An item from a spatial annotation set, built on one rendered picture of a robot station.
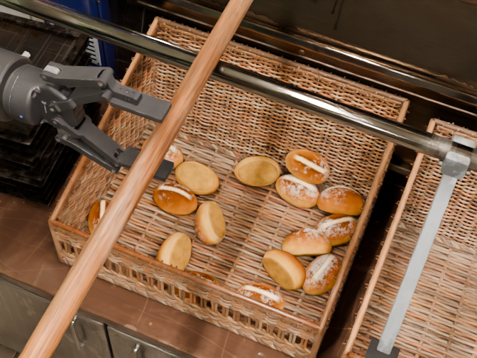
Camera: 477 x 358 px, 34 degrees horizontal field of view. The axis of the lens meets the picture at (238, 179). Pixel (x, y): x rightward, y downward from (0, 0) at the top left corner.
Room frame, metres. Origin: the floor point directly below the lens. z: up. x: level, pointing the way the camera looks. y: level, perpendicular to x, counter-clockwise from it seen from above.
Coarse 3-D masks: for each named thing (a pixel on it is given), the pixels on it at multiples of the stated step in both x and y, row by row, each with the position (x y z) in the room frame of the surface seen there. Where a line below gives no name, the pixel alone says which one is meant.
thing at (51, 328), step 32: (224, 32) 0.82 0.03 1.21; (192, 64) 0.76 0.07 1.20; (192, 96) 0.70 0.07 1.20; (160, 128) 0.64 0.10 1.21; (160, 160) 0.59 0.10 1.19; (128, 192) 0.53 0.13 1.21; (96, 256) 0.44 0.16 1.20; (64, 288) 0.40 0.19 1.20; (64, 320) 0.37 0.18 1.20; (32, 352) 0.32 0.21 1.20
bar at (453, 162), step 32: (0, 0) 0.90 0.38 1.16; (32, 0) 0.89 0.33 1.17; (96, 32) 0.84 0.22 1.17; (128, 32) 0.84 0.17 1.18; (224, 64) 0.79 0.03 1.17; (288, 96) 0.74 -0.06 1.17; (320, 96) 0.74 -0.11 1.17; (352, 128) 0.70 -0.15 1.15; (384, 128) 0.69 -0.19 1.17; (416, 128) 0.69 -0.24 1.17; (448, 160) 0.65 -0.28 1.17; (448, 192) 0.63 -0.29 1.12; (416, 256) 0.56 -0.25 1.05; (384, 352) 0.46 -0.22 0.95
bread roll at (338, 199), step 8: (328, 192) 0.94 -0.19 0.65; (336, 192) 0.94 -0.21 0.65; (344, 192) 0.94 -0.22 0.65; (352, 192) 0.94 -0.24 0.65; (320, 200) 0.93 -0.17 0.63; (328, 200) 0.93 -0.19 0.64; (336, 200) 0.92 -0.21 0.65; (344, 200) 0.93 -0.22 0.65; (352, 200) 0.93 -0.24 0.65; (360, 200) 0.93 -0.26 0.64; (320, 208) 0.92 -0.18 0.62; (328, 208) 0.91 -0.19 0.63; (336, 208) 0.91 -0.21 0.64; (344, 208) 0.91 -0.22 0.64; (352, 208) 0.91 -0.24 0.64
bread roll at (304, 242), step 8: (296, 232) 0.84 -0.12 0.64; (304, 232) 0.84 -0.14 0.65; (312, 232) 0.84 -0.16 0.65; (320, 232) 0.84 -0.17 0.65; (288, 240) 0.83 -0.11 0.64; (296, 240) 0.82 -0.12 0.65; (304, 240) 0.82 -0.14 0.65; (312, 240) 0.82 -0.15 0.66; (320, 240) 0.82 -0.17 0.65; (328, 240) 0.83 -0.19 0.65; (288, 248) 0.81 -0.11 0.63; (296, 248) 0.81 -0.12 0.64; (304, 248) 0.81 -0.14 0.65; (312, 248) 0.81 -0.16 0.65; (320, 248) 0.81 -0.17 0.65; (328, 248) 0.81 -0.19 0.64
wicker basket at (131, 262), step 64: (128, 128) 1.06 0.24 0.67; (192, 128) 1.11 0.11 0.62; (320, 128) 1.05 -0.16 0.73; (64, 192) 0.83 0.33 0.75; (256, 192) 0.97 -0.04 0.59; (320, 192) 0.98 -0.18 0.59; (64, 256) 0.77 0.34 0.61; (128, 256) 0.72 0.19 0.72; (192, 256) 0.80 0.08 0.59; (256, 256) 0.81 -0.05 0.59; (256, 320) 0.63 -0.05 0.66; (320, 320) 0.61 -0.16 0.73
